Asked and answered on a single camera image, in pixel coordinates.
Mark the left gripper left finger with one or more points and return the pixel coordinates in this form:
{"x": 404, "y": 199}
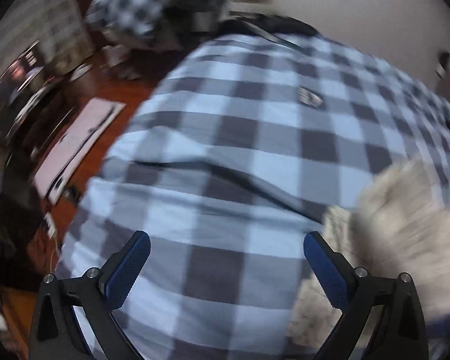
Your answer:
{"x": 55, "y": 331}

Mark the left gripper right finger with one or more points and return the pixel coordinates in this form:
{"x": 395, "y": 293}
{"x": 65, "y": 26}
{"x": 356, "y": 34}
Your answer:
{"x": 400, "y": 332}

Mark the cream plaid tweed jacket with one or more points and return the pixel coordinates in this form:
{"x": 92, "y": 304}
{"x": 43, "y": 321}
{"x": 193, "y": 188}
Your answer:
{"x": 397, "y": 226}

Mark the black clothing pile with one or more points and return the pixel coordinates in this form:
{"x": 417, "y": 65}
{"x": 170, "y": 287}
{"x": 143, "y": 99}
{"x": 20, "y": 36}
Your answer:
{"x": 268, "y": 27}

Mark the blue checkered bed sheet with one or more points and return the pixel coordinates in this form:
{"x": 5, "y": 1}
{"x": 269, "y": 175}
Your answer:
{"x": 235, "y": 156}

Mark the rumpled blue checkered quilt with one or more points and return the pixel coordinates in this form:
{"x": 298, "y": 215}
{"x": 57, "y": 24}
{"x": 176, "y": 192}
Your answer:
{"x": 142, "y": 20}

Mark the white wall lamp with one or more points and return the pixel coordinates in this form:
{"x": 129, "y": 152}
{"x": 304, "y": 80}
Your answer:
{"x": 443, "y": 64}

